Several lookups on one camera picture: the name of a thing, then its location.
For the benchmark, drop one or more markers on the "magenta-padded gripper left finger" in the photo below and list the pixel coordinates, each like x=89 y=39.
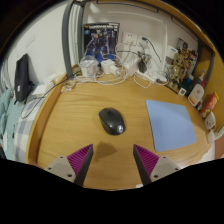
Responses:
x=63 y=166

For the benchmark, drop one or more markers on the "black computer mouse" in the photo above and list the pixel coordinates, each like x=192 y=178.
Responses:
x=111 y=120

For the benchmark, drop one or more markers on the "white power strip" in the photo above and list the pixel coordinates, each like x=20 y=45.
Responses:
x=146 y=77

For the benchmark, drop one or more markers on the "grey metal frame post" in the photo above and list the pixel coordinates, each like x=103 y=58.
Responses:
x=66 y=40

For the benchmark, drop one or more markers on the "red snack can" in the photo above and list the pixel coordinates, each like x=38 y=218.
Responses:
x=210 y=105

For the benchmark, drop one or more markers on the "robot model kit box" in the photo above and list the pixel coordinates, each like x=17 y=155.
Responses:
x=100 y=41

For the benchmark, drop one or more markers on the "brown tree figure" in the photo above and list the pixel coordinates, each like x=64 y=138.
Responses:
x=180 y=68

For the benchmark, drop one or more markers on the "white router box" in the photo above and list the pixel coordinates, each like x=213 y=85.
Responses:
x=171 y=53

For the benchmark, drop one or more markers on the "white wall socket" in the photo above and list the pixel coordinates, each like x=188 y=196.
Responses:
x=143 y=41
x=128 y=37

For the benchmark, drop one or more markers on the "small white desk clock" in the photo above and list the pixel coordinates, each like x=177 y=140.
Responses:
x=182 y=92

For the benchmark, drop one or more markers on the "white desk lamp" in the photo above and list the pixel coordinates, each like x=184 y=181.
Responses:
x=164 y=31

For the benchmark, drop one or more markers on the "clear plastic cup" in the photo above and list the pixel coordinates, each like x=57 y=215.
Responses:
x=89 y=67

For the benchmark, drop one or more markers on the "black power adapter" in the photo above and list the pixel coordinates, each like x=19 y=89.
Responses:
x=142 y=66

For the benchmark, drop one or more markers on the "light blue mouse pad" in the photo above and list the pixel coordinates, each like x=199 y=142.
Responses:
x=171 y=125

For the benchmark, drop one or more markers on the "colourful figure box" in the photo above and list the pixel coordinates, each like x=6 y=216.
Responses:
x=182 y=44

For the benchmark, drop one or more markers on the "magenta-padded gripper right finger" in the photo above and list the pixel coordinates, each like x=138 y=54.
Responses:
x=161 y=166

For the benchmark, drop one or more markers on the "white lotion pump bottle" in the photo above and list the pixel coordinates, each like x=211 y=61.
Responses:
x=196 y=95

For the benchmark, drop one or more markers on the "grey bottle with white tip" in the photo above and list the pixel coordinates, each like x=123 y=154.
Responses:
x=201 y=78

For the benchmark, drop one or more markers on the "black bag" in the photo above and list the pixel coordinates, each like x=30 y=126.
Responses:
x=22 y=78

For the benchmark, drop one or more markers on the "checked bed blanket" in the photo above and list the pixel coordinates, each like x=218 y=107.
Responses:
x=13 y=126

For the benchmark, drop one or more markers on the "white mug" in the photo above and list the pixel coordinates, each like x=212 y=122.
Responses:
x=210 y=120

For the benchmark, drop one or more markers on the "metal cup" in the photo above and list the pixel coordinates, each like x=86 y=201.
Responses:
x=146 y=59

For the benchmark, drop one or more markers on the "dark metal frame post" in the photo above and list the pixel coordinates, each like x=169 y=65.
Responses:
x=210 y=63

